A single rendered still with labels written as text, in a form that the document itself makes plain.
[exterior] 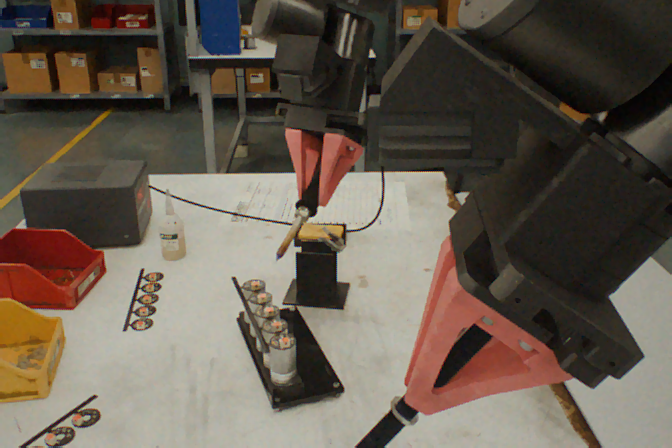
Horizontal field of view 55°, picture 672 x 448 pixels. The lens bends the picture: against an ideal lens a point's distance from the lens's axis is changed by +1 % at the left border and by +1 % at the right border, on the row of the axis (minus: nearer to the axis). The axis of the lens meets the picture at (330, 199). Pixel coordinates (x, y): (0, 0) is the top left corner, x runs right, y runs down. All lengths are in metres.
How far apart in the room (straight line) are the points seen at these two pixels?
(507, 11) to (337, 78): 0.46
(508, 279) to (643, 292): 0.66
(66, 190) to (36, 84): 4.18
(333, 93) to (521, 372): 0.42
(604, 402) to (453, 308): 0.43
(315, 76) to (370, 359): 0.30
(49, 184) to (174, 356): 0.36
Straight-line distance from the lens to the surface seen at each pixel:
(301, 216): 0.67
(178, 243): 0.91
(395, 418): 0.34
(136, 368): 0.72
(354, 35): 0.70
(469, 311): 0.28
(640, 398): 0.72
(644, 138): 0.27
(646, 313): 0.86
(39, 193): 0.96
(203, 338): 0.74
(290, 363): 0.62
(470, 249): 0.29
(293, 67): 0.62
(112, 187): 0.94
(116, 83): 4.98
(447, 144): 0.26
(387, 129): 0.26
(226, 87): 4.74
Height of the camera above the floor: 1.16
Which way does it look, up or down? 22 degrees down
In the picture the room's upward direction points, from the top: straight up
